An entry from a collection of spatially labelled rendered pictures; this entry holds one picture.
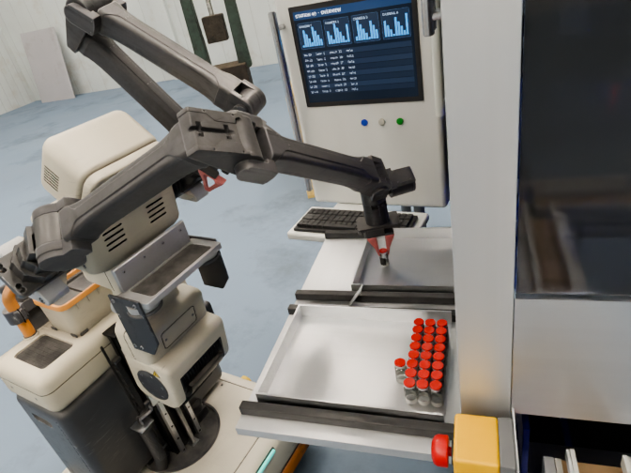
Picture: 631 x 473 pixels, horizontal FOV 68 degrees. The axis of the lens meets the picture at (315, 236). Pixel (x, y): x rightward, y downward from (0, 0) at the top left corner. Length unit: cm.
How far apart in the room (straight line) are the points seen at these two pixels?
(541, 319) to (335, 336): 54
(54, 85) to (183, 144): 1222
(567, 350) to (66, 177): 89
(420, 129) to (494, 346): 100
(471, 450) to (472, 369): 10
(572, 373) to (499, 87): 36
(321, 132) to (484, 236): 118
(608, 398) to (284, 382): 56
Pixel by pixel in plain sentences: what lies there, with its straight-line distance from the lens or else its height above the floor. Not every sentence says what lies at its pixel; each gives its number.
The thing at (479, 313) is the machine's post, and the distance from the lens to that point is 59.
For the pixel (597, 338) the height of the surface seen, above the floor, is 116.
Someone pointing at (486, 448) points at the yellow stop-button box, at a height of 103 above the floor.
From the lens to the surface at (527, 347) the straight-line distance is 63.
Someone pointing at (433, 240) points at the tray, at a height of 88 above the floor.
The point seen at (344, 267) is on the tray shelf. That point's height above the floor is 88.
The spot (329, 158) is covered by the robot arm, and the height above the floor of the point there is 127.
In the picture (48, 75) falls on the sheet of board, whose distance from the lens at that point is 1298.
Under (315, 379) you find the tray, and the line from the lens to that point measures 96.
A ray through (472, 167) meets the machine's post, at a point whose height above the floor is 138.
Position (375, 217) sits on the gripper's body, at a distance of 111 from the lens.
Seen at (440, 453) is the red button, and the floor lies 101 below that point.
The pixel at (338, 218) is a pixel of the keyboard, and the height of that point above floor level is 83.
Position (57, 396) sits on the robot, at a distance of 145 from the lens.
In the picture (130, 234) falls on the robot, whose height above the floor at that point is 114.
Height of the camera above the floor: 157
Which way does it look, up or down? 30 degrees down
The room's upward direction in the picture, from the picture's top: 12 degrees counter-clockwise
